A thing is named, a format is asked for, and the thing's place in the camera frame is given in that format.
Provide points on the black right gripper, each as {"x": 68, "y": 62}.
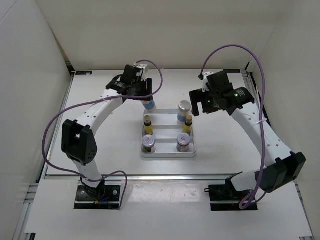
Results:
{"x": 199, "y": 96}

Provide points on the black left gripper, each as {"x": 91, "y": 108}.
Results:
{"x": 148, "y": 91}

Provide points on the blue-label salt shaker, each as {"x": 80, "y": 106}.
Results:
{"x": 149, "y": 105}
{"x": 184, "y": 109}

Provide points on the yellow-label sauce bottle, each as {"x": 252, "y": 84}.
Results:
{"x": 148, "y": 127}
{"x": 188, "y": 125}

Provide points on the white-lid spice jar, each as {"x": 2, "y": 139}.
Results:
{"x": 183, "y": 142}
{"x": 148, "y": 144}

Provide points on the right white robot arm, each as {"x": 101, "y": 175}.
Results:
{"x": 280, "y": 164}

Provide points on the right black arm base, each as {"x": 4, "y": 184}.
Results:
{"x": 224, "y": 197}

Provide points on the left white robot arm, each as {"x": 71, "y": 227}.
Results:
{"x": 78, "y": 136}

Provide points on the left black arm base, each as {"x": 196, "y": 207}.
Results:
{"x": 105, "y": 196}

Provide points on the white divided tray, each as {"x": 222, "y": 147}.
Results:
{"x": 165, "y": 131}

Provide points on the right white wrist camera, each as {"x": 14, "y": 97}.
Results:
{"x": 204, "y": 80}

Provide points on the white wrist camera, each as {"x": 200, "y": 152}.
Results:
{"x": 204, "y": 80}
{"x": 142, "y": 70}

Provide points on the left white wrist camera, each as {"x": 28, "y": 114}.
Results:
{"x": 142, "y": 70}

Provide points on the aluminium table edge rail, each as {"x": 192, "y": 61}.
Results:
{"x": 152, "y": 177}

